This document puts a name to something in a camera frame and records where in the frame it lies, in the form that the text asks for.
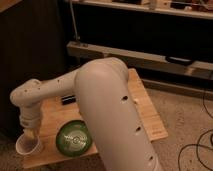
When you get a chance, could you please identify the black floor cables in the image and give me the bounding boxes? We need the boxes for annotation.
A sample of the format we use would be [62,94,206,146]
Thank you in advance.
[177,71,213,171]

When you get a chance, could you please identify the white wall shelf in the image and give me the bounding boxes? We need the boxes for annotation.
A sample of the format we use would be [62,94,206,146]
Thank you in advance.
[64,0,213,20]

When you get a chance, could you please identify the white ceramic cup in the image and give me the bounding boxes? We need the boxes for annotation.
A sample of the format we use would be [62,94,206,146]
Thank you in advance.
[15,134,43,156]

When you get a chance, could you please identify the green ceramic bowl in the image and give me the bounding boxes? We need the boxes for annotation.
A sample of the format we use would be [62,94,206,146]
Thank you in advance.
[55,120,93,157]

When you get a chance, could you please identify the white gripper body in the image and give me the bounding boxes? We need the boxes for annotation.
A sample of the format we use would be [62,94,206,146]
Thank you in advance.
[20,115,41,139]

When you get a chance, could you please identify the vertical metal pole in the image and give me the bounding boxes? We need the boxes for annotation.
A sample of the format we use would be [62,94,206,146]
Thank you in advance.
[69,0,81,45]

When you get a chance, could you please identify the small black box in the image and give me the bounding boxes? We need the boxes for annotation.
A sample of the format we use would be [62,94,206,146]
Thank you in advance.
[61,95,76,105]

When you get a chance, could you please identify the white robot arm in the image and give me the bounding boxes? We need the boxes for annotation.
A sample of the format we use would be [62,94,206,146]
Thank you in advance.
[10,57,163,171]

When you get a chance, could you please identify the black handle on rail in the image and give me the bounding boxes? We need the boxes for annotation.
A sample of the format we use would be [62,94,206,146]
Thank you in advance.
[165,56,195,66]

